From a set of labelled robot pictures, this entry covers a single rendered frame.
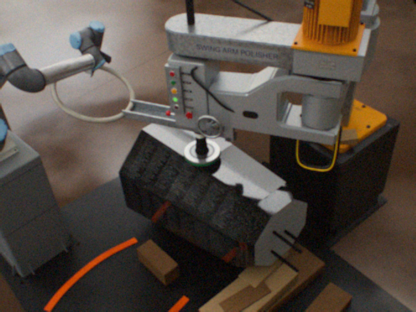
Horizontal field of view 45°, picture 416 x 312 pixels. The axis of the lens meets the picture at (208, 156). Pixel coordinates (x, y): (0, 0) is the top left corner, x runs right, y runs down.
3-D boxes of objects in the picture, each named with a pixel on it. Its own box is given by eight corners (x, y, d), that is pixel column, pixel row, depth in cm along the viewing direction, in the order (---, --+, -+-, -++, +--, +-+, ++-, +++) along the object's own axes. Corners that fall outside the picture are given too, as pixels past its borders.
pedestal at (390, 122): (319, 158, 414) (328, 82, 365) (387, 201, 374) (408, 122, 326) (261, 197, 384) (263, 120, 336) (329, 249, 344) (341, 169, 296)
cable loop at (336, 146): (335, 172, 275) (342, 125, 254) (334, 176, 272) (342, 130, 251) (294, 164, 281) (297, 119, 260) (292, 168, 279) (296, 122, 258)
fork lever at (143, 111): (244, 123, 285) (244, 116, 282) (234, 144, 272) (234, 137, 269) (134, 102, 304) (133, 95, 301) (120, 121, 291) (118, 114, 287)
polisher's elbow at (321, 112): (305, 105, 264) (307, 72, 251) (342, 111, 258) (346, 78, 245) (296, 126, 251) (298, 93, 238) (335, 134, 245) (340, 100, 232)
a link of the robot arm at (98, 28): (85, 21, 285) (98, 17, 291) (82, 39, 294) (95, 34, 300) (96, 31, 283) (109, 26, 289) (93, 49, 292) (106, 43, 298)
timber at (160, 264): (138, 259, 345) (136, 248, 337) (152, 249, 350) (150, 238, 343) (166, 286, 327) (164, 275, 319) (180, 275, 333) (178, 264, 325)
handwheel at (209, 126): (228, 130, 271) (227, 108, 261) (222, 142, 264) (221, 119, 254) (202, 126, 275) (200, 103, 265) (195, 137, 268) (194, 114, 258)
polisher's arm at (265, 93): (338, 138, 270) (350, 58, 238) (332, 166, 254) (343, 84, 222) (210, 117, 292) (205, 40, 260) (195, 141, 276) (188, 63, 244)
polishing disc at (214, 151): (186, 140, 307) (186, 138, 306) (221, 140, 305) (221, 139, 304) (182, 164, 291) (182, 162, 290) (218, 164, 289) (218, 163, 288)
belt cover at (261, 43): (366, 60, 239) (371, 28, 228) (359, 89, 222) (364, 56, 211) (179, 38, 267) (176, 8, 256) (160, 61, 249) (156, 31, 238)
